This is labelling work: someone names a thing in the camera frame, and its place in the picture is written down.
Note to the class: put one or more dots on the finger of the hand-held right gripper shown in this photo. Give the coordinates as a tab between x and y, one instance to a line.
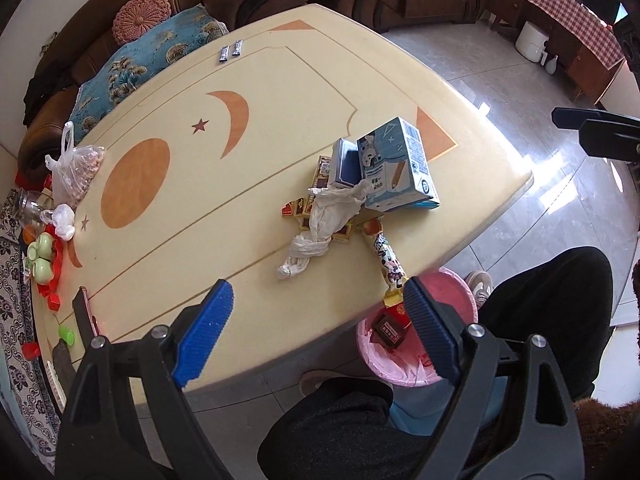
567	117
610	140

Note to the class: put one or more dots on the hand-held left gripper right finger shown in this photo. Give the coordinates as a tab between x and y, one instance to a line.
430	330

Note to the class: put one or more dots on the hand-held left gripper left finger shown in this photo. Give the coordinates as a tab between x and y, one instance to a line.
205	332

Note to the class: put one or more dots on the brown packet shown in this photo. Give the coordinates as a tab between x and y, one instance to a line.
389	330

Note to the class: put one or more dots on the red gold packet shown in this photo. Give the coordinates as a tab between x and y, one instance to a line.
395	302

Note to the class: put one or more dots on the pink trash bin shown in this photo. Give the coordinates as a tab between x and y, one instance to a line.
450	290

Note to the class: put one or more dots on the cow print wrapper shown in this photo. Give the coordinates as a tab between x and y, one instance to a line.
387	260

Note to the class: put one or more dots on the pile of small brown packets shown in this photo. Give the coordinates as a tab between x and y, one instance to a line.
292	208

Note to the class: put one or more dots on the white plastic bag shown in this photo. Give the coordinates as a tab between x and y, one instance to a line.
325	215

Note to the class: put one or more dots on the light blue milk carton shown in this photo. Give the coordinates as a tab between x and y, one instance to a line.
400	160

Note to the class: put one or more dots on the blue and white box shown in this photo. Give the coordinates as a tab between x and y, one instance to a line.
346	165

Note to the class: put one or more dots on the red patterned box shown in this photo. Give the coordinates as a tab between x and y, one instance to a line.
322	172

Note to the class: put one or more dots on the white bottle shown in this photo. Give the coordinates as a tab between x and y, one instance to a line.
551	65

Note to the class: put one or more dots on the wooden cabinet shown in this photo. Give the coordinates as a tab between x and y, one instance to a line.
575	55

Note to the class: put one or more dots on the person's right shoe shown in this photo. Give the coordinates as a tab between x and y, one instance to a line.
480	287

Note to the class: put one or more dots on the person's shoe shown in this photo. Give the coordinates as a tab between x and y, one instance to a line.
320	382
480	287

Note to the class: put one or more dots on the white round appliance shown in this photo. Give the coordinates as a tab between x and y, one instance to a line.
531	42

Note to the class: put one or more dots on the red checked cloth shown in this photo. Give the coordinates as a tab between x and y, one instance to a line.
565	15

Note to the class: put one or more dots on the pink smartphone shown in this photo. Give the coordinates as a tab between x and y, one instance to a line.
85	315

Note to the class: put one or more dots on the person's right leg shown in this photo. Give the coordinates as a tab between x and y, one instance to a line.
550	310

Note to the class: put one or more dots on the person's leg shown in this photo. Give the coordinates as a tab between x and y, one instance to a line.
340	430
550	310

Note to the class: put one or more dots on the person's left shoe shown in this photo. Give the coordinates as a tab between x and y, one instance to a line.
320	382

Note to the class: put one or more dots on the person's left leg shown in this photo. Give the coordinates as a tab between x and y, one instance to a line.
340	430

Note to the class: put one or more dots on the green cap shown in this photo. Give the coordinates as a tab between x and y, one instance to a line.
66	335

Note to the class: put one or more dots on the red cap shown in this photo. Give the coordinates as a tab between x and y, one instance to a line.
31	350

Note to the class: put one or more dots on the small white crumpled bag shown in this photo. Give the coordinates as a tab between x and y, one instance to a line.
62	220

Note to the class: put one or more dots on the black white patterned cloth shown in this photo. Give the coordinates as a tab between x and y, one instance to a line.
20	350

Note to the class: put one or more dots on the plastic bag of peanuts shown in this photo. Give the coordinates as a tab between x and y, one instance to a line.
75	175

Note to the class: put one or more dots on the brown fuzzy rug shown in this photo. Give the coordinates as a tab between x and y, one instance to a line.
610	430

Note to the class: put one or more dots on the glass jar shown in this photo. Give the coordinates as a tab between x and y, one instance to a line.
30	207

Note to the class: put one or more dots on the small silver sachet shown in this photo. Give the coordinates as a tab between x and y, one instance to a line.
224	55
237	48

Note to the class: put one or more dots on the black clothing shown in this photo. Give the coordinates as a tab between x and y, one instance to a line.
45	100

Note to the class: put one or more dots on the blue floral cushion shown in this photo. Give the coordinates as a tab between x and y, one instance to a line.
150	55

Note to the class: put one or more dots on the pink crochet cushion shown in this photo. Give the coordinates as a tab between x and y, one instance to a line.
142	17

